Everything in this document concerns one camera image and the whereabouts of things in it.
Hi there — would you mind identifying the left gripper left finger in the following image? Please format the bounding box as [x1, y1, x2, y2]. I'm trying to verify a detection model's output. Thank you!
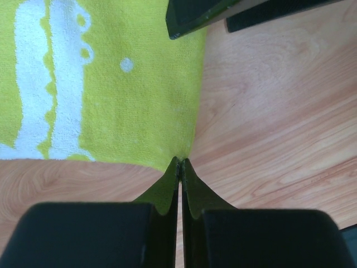
[1, 158, 179, 267]

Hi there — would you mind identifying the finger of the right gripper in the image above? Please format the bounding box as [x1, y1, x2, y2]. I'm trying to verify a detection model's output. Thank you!
[226, 0, 337, 33]
[166, 0, 239, 40]

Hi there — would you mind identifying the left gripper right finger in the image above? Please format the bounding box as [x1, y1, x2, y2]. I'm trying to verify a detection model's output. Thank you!
[181, 160, 355, 267]

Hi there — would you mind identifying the yellow-green crocodile towel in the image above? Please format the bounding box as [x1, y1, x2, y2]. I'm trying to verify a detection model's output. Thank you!
[1, 1, 206, 171]

